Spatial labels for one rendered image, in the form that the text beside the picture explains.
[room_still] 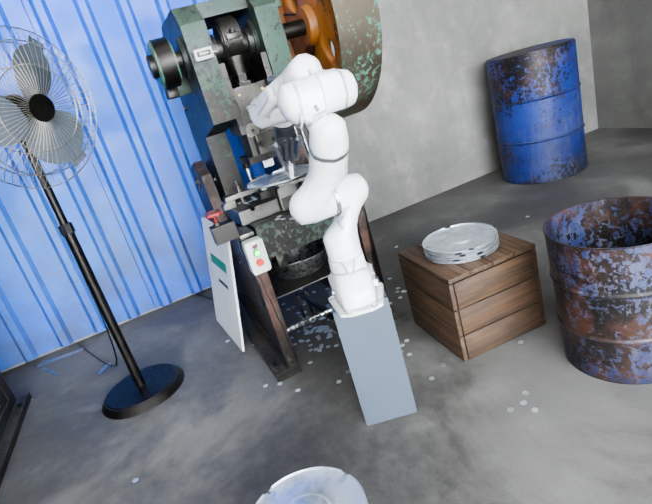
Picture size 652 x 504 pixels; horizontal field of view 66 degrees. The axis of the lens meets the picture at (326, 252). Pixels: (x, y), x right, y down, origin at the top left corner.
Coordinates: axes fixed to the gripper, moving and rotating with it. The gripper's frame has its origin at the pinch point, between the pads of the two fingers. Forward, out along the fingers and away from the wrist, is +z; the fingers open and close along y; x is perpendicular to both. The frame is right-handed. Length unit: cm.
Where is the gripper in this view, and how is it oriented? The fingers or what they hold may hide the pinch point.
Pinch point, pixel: (290, 170)
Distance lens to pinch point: 201.2
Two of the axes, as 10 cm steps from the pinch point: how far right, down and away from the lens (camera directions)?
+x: -4.9, -5.7, 6.7
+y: 8.7, -3.7, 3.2
